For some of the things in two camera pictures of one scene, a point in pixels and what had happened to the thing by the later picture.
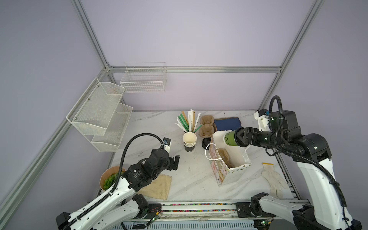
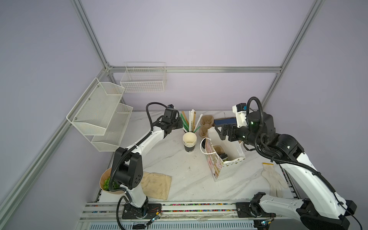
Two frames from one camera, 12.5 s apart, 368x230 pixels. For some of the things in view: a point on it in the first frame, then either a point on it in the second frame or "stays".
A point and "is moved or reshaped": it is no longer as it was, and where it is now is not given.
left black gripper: (169, 166) → (179, 125)
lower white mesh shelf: (110, 141) stays
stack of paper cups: (189, 140) stays
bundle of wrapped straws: (189, 125) stays
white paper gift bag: (228, 162) is moved or reshaped
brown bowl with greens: (109, 176) stays
